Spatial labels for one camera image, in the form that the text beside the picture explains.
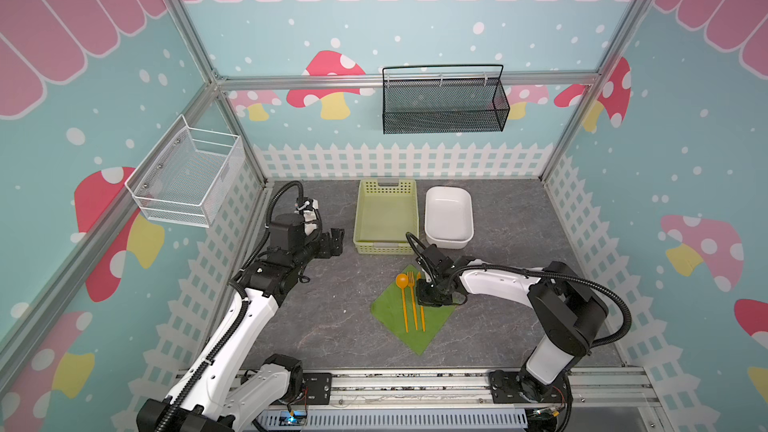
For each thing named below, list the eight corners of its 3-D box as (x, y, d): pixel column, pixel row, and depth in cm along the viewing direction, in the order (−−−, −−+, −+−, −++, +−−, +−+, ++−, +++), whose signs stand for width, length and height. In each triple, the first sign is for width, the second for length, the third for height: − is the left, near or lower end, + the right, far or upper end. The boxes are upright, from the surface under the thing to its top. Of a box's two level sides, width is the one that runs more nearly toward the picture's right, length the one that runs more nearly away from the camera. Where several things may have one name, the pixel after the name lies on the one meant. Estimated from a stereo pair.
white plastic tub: (426, 251, 102) (427, 241, 97) (421, 197, 117) (423, 186, 113) (477, 251, 102) (482, 241, 97) (466, 197, 117) (469, 186, 113)
